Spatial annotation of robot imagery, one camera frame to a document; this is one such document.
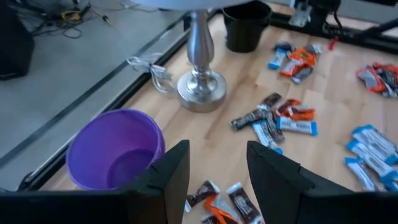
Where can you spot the black floor box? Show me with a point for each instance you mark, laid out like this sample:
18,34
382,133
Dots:
14,40

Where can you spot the purple face plastic bucket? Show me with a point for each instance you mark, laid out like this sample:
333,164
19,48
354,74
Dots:
102,146

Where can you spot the silver mounting bracket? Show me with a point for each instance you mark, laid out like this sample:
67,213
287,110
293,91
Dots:
300,14

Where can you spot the black plastic bucket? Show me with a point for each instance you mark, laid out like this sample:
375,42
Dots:
245,31

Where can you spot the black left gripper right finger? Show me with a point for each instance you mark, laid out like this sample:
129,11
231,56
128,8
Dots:
311,208

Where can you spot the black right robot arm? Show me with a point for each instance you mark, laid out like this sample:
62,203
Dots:
323,11

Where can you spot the silver table lamp white shade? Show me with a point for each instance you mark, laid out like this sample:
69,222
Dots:
202,90

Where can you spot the red clip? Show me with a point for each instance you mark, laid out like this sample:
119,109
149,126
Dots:
333,43

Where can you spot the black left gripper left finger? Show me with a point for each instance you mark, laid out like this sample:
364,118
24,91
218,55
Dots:
93,208

